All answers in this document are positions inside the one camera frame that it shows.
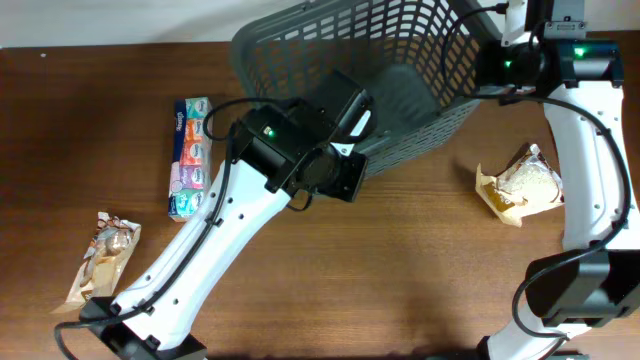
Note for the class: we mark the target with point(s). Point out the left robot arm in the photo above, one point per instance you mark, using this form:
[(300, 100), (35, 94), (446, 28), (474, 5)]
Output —
[(274, 151)]

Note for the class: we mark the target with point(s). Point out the Kleenex tissue multipack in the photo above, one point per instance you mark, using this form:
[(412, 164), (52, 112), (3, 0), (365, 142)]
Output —
[(190, 177)]

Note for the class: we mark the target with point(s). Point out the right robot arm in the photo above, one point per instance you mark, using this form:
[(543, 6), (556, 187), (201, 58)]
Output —
[(579, 81)]

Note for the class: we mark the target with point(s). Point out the rice ball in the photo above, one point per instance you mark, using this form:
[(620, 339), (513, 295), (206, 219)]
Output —
[(529, 186)]

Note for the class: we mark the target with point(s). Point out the grey plastic shopping basket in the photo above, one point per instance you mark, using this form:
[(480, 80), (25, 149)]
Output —
[(409, 54)]

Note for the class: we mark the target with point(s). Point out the brown snack wrapper packet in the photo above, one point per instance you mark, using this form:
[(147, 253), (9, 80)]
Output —
[(104, 261)]

